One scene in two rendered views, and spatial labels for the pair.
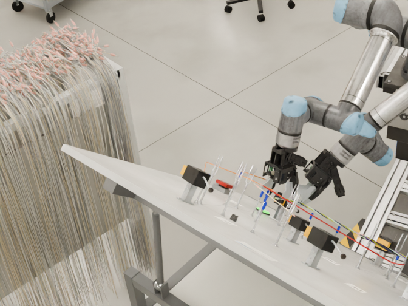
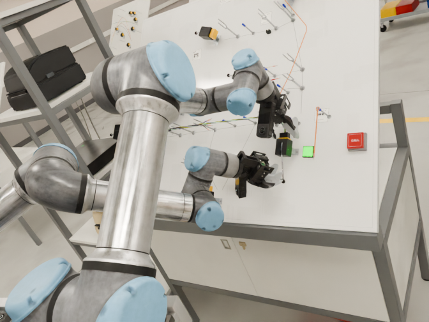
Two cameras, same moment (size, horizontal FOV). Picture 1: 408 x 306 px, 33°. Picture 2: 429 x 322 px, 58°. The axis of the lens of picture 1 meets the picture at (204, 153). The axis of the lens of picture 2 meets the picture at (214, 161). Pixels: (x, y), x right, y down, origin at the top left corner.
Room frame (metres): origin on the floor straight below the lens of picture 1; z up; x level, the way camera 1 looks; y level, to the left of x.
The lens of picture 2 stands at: (2.79, -0.56, 1.72)
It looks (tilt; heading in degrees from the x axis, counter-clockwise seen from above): 25 degrees down; 176
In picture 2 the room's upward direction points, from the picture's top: 24 degrees counter-clockwise
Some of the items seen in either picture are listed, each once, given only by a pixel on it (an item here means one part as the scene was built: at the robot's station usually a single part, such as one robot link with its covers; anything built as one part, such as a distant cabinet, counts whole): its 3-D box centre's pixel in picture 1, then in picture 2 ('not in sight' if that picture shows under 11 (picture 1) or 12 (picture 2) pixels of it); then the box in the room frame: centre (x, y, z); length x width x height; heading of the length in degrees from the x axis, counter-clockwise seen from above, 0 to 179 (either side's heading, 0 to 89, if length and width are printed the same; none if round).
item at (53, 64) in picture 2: not in sight; (41, 77); (0.82, -1.02, 1.56); 0.30 x 0.23 x 0.19; 136
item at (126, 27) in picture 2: not in sight; (137, 52); (-4.69, -0.55, 0.83); 1.18 x 0.72 x 1.65; 36
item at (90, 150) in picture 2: not in sight; (85, 159); (0.79, -1.05, 1.09); 0.35 x 0.33 x 0.07; 45
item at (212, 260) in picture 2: not in sight; (195, 256); (1.30, -0.72, 0.60); 0.55 x 0.02 x 0.39; 45
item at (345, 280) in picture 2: not in sight; (305, 273); (1.70, -0.34, 0.60); 0.55 x 0.03 x 0.39; 45
